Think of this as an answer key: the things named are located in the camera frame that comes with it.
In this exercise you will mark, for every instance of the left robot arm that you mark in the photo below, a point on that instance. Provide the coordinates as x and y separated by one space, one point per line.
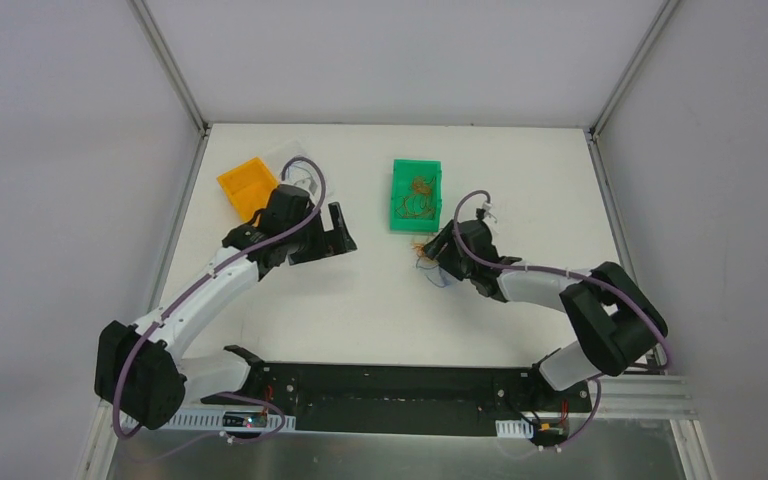
141 367

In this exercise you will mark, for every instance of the aluminium frame rail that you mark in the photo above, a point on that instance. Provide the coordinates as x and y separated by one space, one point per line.
646 45
168 63

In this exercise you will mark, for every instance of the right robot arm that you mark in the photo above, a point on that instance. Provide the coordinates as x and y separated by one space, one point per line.
614 322

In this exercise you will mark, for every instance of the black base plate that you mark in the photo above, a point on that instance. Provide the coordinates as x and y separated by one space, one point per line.
412 400

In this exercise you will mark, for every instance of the right aluminium frame rail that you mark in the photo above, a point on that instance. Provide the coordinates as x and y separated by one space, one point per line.
646 45

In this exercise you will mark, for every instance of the left aluminium frame rail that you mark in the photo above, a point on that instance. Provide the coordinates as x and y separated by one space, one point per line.
168 63

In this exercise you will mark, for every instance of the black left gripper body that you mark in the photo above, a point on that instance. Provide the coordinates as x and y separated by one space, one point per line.
321 237

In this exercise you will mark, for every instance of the white cable duct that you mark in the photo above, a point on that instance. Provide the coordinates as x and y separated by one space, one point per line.
514 429
236 421

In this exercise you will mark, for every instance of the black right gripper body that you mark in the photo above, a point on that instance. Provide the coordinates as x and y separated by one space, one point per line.
443 250

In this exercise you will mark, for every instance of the white translucent bin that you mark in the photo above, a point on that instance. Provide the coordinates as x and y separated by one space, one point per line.
282 162

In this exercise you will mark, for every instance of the left white cable duct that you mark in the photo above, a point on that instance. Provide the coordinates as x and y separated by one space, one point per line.
236 421

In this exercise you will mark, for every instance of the green plastic bin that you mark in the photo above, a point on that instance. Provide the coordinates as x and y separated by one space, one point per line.
416 196

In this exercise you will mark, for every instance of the right white cable duct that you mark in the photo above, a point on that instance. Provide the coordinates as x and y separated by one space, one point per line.
514 429

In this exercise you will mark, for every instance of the yellow plastic bin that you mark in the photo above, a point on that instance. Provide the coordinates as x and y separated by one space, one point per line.
248 187

